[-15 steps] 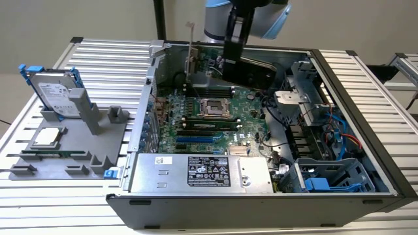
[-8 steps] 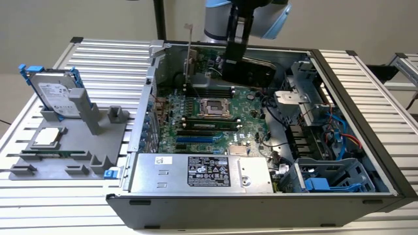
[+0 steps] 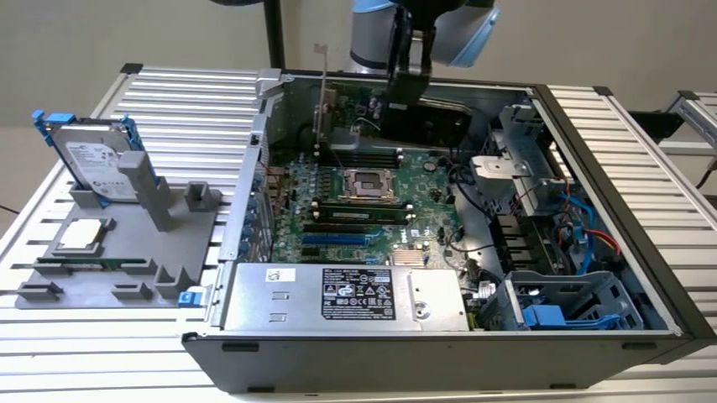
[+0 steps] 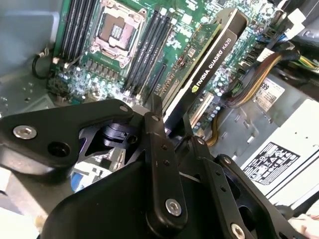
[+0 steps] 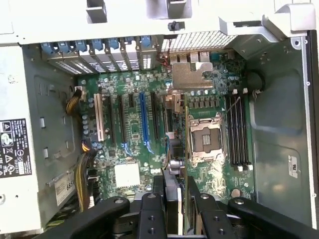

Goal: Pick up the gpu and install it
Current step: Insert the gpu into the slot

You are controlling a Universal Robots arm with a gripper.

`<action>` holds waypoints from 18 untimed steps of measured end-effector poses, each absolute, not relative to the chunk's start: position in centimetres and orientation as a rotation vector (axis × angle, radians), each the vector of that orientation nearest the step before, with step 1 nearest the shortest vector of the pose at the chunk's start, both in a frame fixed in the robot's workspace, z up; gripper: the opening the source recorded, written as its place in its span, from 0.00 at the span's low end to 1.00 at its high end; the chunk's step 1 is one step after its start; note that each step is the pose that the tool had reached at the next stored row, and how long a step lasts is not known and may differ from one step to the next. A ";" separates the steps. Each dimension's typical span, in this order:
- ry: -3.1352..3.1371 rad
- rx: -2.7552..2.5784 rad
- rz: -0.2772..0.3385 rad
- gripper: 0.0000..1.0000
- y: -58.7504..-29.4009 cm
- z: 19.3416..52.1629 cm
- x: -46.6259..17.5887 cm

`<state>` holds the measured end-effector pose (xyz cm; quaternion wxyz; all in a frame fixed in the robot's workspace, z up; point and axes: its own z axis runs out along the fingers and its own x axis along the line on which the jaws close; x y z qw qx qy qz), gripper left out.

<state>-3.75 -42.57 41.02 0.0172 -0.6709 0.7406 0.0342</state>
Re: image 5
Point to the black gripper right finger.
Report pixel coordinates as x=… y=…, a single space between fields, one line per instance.
x=214 y=221

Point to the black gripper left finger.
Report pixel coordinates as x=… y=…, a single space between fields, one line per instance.
x=152 y=216

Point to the Nvidia Quadro graphics card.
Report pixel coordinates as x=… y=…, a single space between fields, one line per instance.
x=174 y=184

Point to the round coin cell battery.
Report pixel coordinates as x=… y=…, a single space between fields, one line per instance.
x=236 y=193

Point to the green motherboard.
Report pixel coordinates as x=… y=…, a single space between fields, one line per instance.
x=211 y=179

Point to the silver chipset heatsink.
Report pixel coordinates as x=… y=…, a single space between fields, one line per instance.
x=127 y=174

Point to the CPU socket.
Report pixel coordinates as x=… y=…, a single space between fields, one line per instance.
x=207 y=139

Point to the black RAM slot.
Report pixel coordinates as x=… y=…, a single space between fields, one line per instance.
x=241 y=137
x=246 y=137
x=236 y=137
x=230 y=137

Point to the blue expansion slot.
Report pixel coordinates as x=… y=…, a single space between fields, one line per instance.
x=143 y=119

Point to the white expansion slot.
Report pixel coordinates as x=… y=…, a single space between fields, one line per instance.
x=99 y=117

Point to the short black expansion slot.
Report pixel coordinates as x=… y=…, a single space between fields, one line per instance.
x=131 y=99

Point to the open black PC case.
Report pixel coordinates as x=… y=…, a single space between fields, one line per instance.
x=274 y=112

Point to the tan metal shield plate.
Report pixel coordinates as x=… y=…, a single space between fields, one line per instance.
x=184 y=77

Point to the grey rear port block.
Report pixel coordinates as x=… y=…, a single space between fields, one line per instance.
x=189 y=57

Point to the silver power supply unit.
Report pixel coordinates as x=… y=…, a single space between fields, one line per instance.
x=15 y=99

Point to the metal socket cover frame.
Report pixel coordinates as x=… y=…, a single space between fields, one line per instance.
x=209 y=156

